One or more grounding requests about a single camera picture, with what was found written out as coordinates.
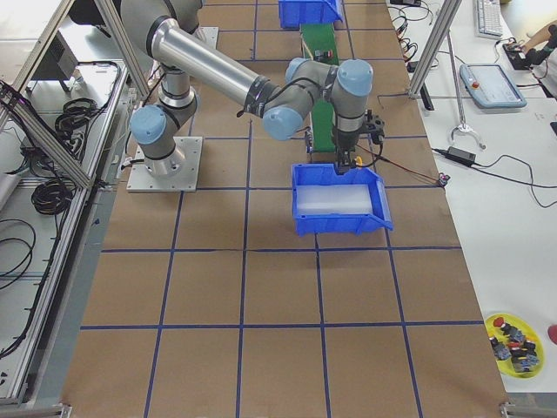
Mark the green conveyor belt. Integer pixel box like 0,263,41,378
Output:
299,24,340,154

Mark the blue bin right side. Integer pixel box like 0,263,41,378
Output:
292,163,393,236

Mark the white foam pad right bin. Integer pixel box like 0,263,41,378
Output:
294,185,372,215

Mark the white keyboard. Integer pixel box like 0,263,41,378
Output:
473,0,503,39

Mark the aluminium frame post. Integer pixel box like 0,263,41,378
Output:
408,0,461,98

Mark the red black wire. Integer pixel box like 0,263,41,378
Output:
356,145,452,188

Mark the yellow bowl of buttons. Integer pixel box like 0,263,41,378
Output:
484,313,545,379

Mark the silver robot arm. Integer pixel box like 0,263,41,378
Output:
120,1,384,174

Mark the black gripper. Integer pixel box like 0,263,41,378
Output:
332,108,385,175

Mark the black power adapter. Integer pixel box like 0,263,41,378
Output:
446,146,476,166

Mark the blue bin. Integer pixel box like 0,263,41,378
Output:
292,163,393,236
278,0,344,29

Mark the blue bin left side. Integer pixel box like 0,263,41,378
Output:
278,0,344,29

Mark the teach pendant tablet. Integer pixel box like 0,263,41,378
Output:
459,64,527,109

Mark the long metal grabber pole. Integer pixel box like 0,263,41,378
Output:
446,34,487,152

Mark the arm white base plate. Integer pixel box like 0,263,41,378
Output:
127,137,203,192

